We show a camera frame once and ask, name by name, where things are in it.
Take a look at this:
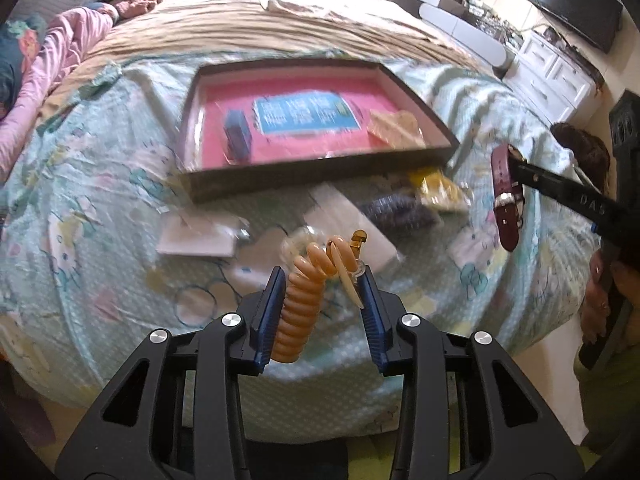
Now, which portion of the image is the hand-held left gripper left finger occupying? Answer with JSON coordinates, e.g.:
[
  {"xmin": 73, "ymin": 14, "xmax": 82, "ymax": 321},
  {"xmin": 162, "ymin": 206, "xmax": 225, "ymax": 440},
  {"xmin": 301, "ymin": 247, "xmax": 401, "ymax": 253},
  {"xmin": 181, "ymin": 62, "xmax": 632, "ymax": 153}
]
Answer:
[{"xmin": 55, "ymin": 266, "xmax": 287, "ymax": 480}]

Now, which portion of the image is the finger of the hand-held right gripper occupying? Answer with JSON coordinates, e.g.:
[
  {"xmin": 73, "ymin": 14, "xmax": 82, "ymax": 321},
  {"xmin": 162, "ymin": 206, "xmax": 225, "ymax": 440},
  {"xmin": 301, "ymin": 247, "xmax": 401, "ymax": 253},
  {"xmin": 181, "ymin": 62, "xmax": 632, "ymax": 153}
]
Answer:
[{"xmin": 508, "ymin": 145, "xmax": 629, "ymax": 234}]

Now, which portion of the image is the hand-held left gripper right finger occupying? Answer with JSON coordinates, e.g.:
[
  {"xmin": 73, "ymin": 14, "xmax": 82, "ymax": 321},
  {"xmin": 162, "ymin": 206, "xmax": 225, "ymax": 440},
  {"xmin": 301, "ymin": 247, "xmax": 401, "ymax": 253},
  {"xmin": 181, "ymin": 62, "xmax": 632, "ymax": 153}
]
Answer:
[{"xmin": 357, "ymin": 265, "xmax": 585, "ymax": 480}]

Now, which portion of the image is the orange spiral hair tie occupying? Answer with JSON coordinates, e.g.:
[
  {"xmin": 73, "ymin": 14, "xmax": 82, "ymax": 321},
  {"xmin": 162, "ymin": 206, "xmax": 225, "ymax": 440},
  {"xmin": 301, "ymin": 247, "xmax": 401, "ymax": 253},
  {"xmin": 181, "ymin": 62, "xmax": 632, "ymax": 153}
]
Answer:
[{"xmin": 269, "ymin": 230, "xmax": 371, "ymax": 366}]

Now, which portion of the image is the maroon leather watch strap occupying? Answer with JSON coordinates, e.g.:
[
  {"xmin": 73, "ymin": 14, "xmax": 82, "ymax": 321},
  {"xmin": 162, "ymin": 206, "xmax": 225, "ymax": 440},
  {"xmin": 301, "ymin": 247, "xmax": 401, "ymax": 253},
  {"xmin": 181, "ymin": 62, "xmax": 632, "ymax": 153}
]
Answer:
[{"xmin": 491, "ymin": 144, "xmax": 527, "ymax": 254}]

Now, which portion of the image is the white card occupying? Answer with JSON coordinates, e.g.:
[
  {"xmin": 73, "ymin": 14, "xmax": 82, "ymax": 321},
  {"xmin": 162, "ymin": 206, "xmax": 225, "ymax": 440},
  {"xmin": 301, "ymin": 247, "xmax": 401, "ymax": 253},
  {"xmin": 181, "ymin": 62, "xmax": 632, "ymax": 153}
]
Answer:
[{"xmin": 155, "ymin": 211, "xmax": 239, "ymax": 259}]

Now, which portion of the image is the dark shallow box pink lining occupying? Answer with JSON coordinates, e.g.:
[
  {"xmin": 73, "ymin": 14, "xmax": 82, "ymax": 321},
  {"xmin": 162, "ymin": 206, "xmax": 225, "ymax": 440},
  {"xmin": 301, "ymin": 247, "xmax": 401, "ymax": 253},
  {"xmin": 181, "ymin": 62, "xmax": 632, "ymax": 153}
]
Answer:
[{"xmin": 176, "ymin": 58, "xmax": 461, "ymax": 204}]

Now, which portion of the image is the person's right hand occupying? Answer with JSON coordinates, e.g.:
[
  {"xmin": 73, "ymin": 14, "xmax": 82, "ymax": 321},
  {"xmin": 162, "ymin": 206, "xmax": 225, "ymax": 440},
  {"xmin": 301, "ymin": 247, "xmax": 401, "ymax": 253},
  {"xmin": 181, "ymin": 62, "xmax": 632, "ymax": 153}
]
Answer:
[{"xmin": 580, "ymin": 249, "xmax": 640, "ymax": 346}]

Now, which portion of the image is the dark brown fuzzy item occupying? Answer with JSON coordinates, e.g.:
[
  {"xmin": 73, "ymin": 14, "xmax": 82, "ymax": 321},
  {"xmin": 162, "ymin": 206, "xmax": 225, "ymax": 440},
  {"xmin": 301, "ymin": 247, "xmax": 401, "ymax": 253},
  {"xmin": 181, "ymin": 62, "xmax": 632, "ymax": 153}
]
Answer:
[{"xmin": 550, "ymin": 121, "xmax": 612, "ymax": 197}]

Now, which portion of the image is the large clear bag white insert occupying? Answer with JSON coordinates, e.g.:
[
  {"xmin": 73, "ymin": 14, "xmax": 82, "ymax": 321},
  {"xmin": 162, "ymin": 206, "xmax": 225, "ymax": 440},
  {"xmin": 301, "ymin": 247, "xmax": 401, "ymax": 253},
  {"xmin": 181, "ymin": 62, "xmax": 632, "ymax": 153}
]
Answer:
[{"xmin": 301, "ymin": 183, "xmax": 402, "ymax": 275}]

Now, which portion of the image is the dark blue beads bag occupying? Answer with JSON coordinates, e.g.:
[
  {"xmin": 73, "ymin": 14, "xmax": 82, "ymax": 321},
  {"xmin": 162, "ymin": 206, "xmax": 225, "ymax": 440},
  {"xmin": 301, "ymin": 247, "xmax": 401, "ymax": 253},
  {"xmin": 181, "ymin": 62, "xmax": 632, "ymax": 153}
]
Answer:
[{"xmin": 362, "ymin": 194, "xmax": 442, "ymax": 232}]

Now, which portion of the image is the white drawer cabinet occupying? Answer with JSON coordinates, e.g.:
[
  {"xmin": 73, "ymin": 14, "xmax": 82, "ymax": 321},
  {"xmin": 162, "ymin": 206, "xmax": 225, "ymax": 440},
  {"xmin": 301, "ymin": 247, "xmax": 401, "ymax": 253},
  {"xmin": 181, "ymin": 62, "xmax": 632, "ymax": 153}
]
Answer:
[
  {"xmin": 419, "ymin": 2, "xmax": 517, "ymax": 69},
  {"xmin": 501, "ymin": 26, "xmax": 602, "ymax": 122}
]

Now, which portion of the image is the yellow packet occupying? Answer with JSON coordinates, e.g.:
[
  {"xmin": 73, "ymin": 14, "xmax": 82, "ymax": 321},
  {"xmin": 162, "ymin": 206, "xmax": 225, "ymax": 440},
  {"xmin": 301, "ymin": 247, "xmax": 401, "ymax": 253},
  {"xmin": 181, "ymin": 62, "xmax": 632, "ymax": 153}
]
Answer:
[{"xmin": 407, "ymin": 169, "xmax": 472, "ymax": 217}]

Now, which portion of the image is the black television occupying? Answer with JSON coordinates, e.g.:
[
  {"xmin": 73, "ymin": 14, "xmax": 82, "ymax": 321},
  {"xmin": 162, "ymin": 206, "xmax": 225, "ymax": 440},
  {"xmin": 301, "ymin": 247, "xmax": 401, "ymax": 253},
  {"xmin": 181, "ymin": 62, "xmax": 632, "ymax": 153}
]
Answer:
[{"xmin": 525, "ymin": 0, "xmax": 624, "ymax": 54}]

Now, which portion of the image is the small blue box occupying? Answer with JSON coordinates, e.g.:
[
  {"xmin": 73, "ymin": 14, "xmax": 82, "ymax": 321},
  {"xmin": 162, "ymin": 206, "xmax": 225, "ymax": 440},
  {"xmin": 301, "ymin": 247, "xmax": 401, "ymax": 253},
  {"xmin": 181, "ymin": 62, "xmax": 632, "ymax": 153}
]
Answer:
[{"xmin": 222, "ymin": 109, "xmax": 254, "ymax": 164}]

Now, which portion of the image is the beige patterned packet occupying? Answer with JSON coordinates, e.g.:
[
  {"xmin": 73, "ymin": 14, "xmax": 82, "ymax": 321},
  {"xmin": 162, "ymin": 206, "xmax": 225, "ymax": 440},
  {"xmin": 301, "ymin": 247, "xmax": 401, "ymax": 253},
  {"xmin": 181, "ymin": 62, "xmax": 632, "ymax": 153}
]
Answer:
[{"xmin": 367, "ymin": 109, "xmax": 427, "ymax": 151}]

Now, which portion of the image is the blue printed card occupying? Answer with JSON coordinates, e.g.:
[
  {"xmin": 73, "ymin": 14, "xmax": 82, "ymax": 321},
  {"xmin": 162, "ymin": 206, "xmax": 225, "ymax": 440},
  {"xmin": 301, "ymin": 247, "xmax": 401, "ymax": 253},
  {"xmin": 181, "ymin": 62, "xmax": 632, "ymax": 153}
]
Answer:
[{"xmin": 252, "ymin": 91, "xmax": 362, "ymax": 137}]

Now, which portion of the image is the green clothing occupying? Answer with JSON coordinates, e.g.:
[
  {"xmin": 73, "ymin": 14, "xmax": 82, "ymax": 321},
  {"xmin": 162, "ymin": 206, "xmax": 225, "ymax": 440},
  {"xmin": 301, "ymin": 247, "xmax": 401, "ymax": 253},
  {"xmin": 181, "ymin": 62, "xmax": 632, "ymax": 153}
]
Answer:
[{"xmin": 572, "ymin": 345, "xmax": 640, "ymax": 457}]

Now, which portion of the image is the tan blanket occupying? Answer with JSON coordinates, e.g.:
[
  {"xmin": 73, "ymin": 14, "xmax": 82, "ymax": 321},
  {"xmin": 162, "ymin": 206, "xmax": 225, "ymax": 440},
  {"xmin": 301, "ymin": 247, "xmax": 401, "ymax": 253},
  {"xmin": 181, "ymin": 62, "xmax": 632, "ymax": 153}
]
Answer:
[{"xmin": 37, "ymin": 0, "xmax": 483, "ymax": 122}]

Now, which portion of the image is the white cloth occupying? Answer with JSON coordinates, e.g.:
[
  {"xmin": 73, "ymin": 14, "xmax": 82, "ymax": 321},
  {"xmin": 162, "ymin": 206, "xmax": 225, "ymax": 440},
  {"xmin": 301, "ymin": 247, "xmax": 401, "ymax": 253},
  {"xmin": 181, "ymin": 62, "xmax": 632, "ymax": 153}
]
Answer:
[{"xmin": 266, "ymin": 0, "xmax": 352, "ymax": 19}]

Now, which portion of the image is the pink quilt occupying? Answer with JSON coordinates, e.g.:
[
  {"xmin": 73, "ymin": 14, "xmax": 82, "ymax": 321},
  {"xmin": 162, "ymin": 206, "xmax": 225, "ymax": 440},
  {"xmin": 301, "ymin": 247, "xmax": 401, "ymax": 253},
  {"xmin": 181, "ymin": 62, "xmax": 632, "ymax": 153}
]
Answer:
[{"xmin": 0, "ymin": 6, "xmax": 119, "ymax": 182}]

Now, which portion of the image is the blue floral pillow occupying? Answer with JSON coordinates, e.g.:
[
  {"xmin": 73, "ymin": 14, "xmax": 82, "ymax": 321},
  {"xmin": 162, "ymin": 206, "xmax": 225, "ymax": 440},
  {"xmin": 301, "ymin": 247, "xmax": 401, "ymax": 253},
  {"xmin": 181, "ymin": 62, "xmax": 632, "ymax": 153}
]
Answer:
[{"xmin": 0, "ymin": 14, "xmax": 49, "ymax": 122}]

